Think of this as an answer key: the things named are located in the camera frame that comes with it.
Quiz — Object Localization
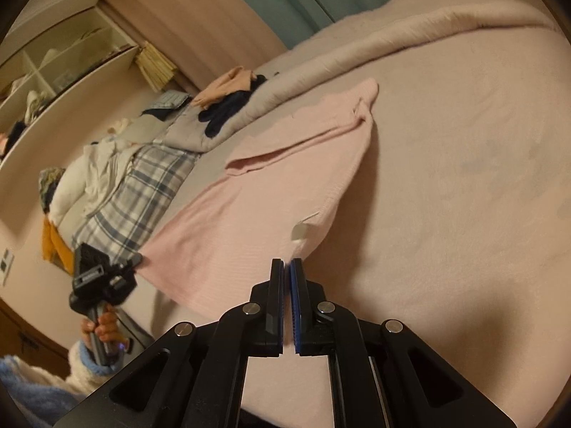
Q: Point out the pink striped shirt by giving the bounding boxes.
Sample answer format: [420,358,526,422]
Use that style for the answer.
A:
[142,77,380,317]

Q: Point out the blue fluffy robe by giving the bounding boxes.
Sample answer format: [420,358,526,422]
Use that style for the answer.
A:
[0,356,80,428]

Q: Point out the dark cloth on shelf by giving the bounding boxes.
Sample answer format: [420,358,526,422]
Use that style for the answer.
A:
[5,120,28,154]

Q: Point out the cream ruffled cloth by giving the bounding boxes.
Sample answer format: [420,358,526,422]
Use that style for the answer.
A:
[106,117,133,137]

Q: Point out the blue plaid pillow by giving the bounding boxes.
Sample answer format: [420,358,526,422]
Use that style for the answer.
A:
[71,145,201,269]

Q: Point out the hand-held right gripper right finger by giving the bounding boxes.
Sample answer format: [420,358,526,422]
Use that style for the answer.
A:
[289,258,518,428]

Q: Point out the striped folded cloth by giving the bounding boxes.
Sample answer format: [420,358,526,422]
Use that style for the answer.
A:
[142,90,193,121]

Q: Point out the navy garment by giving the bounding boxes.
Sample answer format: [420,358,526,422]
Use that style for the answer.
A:
[198,73,269,139]

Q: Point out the grey knit cloth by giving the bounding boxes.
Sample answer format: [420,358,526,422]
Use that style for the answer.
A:
[39,167,67,213]

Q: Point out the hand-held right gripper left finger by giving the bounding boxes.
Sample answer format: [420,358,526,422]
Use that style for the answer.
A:
[54,259,286,428]

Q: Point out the orange cloth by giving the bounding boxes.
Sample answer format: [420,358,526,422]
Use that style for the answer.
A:
[41,216,75,276]

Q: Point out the white crumpled cloth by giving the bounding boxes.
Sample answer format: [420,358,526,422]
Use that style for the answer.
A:
[49,136,144,229]

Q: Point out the person's left hand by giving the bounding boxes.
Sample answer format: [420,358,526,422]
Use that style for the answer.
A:
[80,309,131,358]

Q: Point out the bed with pink sheet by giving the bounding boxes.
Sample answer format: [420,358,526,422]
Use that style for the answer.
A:
[58,0,571,428]

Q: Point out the white shelf unit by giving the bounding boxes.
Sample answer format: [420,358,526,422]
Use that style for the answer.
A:
[0,6,140,171]

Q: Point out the beige comforter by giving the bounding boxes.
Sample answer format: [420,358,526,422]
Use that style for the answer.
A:
[154,0,560,154]

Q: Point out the white bundle on shelf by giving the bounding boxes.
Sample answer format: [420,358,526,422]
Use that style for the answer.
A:
[24,90,44,122]

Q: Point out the grey pillow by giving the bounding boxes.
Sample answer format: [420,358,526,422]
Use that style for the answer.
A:
[128,115,180,144]

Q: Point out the white wall switch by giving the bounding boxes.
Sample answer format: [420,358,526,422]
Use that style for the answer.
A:
[0,250,15,287]

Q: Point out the brown wooden cabinet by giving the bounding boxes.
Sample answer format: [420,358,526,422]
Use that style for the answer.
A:
[0,299,73,367]

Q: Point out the peach garment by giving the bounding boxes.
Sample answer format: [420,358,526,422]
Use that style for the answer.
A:
[192,66,258,109]

